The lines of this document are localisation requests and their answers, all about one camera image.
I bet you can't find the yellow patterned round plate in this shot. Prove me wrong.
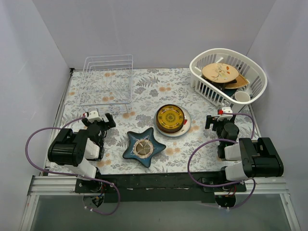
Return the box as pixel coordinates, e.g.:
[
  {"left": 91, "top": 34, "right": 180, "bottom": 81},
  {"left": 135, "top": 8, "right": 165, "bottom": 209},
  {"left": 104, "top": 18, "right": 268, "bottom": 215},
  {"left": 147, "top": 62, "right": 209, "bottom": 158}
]
[{"left": 155, "top": 104, "right": 185, "bottom": 133}]

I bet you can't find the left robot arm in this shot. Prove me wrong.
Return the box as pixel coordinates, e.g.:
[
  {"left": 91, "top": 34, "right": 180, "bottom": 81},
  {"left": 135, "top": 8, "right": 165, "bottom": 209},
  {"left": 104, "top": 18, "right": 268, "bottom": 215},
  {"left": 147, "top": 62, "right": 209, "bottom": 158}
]
[{"left": 48, "top": 111, "right": 116, "bottom": 193}]

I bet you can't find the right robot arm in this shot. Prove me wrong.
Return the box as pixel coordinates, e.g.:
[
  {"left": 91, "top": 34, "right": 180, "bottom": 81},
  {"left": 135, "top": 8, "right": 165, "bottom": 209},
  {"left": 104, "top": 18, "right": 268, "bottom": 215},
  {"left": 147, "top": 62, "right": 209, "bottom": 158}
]
[{"left": 205, "top": 115, "right": 284, "bottom": 191}]

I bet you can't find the dark teal dish in basket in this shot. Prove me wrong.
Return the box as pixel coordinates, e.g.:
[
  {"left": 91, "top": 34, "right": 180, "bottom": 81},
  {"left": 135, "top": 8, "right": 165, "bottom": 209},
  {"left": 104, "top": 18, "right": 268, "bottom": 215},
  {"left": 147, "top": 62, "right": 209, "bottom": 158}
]
[{"left": 216, "top": 89, "right": 237, "bottom": 100}]

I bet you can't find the white cup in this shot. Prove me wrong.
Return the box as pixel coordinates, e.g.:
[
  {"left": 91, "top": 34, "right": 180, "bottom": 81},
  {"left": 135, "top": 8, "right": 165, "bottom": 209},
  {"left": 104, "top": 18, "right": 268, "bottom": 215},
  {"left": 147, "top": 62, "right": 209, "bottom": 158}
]
[{"left": 234, "top": 91, "right": 251, "bottom": 102}]

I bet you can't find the blue star-shaped plate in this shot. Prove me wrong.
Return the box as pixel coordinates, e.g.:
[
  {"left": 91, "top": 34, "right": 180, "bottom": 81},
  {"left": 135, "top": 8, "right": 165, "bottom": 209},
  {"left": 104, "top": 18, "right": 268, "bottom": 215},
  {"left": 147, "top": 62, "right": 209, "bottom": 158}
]
[{"left": 122, "top": 127, "right": 166, "bottom": 168}]

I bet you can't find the tan fan-shaped plate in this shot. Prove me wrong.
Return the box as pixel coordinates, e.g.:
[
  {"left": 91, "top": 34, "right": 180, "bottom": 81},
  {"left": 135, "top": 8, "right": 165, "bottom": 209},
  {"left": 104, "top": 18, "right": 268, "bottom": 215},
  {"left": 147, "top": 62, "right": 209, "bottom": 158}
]
[{"left": 225, "top": 74, "right": 250, "bottom": 89}]

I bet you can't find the floral table mat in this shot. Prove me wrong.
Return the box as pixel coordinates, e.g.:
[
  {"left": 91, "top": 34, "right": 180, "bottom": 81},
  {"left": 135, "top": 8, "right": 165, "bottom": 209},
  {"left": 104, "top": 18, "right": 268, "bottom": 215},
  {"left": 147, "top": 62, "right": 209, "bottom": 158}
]
[{"left": 44, "top": 67, "right": 262, "bottom": 174}]

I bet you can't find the beige floral round plate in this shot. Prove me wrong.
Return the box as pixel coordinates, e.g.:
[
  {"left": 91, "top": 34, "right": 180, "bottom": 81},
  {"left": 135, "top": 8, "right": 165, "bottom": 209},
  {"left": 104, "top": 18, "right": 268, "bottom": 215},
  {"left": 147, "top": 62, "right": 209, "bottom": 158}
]
[{"left": 202, "top": 63, "right": 239, "bottom": 83}]

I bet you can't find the white plastic slatted basket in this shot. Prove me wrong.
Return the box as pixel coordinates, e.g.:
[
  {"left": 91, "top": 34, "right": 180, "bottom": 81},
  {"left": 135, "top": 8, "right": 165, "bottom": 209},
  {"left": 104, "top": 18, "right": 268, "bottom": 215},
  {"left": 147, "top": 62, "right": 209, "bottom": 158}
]
[{"left": 189, "top": 48, "right": 268, "bottom": 113}]

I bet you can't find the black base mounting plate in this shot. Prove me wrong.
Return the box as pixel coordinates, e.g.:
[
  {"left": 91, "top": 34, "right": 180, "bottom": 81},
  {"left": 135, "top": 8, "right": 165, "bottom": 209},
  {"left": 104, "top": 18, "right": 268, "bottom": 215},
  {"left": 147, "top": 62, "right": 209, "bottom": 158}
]
[{"left": 75, "top": 171, "right": 246, "bottom": 203}]

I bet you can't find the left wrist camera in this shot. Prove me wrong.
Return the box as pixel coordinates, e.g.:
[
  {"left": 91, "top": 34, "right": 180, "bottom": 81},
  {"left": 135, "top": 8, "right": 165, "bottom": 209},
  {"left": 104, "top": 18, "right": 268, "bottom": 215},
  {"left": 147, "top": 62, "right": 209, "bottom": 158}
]
[{"left": 84, "top": 109, "right": 102, "bottom": 123}]

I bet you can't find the white wire dish rack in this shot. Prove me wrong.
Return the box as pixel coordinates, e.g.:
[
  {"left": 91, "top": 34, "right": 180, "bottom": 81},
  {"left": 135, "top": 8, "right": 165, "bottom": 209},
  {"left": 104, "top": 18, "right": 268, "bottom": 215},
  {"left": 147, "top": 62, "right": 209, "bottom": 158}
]
[{"left": 76, "top": 54, "right": 133, "bottom": 114}]

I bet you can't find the aluminium frame rail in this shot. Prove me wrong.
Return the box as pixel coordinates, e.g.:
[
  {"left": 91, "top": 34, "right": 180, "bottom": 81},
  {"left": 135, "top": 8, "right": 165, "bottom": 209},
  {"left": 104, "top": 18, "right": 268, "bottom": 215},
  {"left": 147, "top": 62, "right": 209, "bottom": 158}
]
[{"left": 27, "top": 176, "right": 301, "bottom": 231}]

